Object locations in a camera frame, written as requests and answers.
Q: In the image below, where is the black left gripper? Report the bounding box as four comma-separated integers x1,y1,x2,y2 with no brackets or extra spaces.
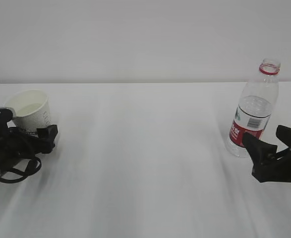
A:
0,124,58,174

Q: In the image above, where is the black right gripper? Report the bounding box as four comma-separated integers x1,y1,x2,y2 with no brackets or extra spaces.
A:
242,125,291,183

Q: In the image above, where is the white paper coffee cup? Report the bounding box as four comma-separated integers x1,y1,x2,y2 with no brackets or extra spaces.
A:
4,89,51,136

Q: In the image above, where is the clear plastic water bottle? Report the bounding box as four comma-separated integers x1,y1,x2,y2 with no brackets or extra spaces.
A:
226,59,281,158

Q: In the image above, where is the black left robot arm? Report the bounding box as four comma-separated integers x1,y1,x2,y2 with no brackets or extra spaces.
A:
0,124,58,184

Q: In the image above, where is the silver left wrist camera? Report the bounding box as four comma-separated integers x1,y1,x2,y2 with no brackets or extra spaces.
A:
0,107,16,122

